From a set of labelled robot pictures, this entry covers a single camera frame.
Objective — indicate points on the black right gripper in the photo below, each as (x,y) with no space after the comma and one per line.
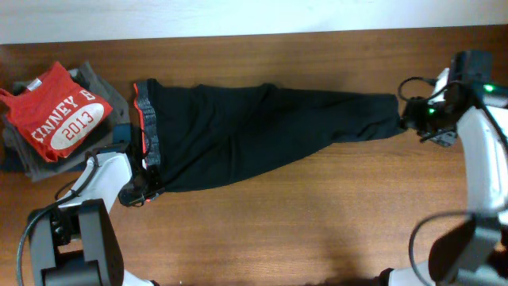
(410,114)

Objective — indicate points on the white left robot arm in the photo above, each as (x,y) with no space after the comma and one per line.
(72,241)

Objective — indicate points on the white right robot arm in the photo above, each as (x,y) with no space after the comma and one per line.
(465,106)

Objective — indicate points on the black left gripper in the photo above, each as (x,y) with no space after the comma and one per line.
(127,197)

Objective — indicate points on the red printed t-shirt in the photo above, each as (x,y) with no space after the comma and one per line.
(55,114)

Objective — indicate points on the gray folded garment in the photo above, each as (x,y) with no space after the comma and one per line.
(20,156)

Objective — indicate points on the black leggings with red waistband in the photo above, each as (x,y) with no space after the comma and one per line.
(203,137)

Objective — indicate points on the dark blue folded garment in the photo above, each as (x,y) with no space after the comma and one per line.
(121,133)

